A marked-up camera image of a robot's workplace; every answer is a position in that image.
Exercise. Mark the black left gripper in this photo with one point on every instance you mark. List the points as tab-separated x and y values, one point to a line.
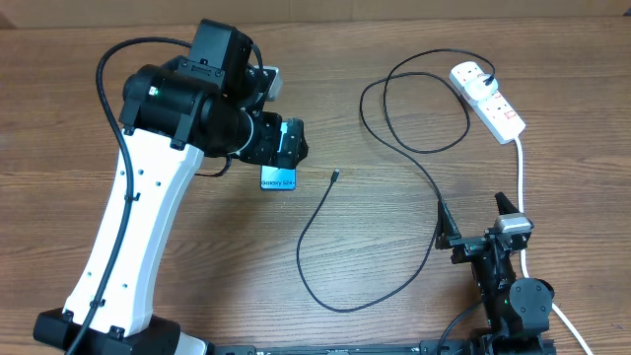
267	152

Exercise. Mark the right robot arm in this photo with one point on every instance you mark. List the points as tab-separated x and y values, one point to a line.
517	309

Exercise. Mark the blue Samsung Galaxy smartphone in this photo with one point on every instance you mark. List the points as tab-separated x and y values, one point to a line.
281	179

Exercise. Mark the white power strip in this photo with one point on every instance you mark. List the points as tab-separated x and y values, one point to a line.
496	113

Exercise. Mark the white charger plug adapter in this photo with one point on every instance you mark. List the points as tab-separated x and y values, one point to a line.
481	88

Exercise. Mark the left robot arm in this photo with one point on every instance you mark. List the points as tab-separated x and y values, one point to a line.
208	103

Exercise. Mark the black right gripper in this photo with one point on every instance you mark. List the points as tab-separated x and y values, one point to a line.
466	247

